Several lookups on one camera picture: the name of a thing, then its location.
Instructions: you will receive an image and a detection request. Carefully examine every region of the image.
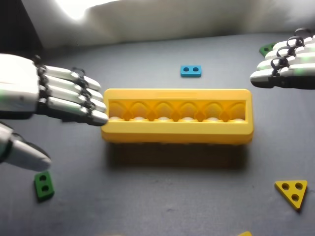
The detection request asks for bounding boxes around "blue two-hole block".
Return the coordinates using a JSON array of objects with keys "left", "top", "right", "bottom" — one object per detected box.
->
[{"left": 180, "top": 65, "right": 203, "bottom": 78}]

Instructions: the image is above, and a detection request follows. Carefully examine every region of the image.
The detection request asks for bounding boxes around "green block with holes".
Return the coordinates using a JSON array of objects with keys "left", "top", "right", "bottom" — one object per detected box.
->
[{"left": 258, "top": 42, "right": 278, "bottom": 58}]

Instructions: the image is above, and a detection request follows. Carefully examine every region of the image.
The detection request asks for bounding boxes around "yellow egg carton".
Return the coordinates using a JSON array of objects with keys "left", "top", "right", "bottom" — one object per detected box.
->
[{"left": 100, "top": 88, "right": 254, "bottom": 146}]

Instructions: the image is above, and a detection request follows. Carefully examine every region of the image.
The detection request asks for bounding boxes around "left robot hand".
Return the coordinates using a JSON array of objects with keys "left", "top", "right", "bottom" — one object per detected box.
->
[{"left": 0, "top": 53, "right": 109, "bottom": 172}]

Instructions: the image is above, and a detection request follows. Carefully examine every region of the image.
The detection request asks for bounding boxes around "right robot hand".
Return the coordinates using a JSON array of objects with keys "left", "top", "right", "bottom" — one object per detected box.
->
[{"left": 250, "top": 28, "right": 315, "bottom": 90}]

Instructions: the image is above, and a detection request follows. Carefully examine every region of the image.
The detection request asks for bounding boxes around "yellow three-hole triangle block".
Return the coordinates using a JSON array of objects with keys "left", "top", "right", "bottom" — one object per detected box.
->
[{"left": 274, "top": 180, "right": 309, "bottom": 212}]

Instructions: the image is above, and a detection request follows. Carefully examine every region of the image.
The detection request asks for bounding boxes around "green two-hole block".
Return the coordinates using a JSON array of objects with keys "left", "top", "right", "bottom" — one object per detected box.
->
[{"left": 33, "top": 171, "right": 55, "bottom": 203}]

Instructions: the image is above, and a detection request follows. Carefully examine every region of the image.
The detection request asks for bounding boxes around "grey table cloth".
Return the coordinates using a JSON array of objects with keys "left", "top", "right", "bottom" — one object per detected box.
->
[{"left": 0, "top": 31, "right": 315, "bottom": 236}]

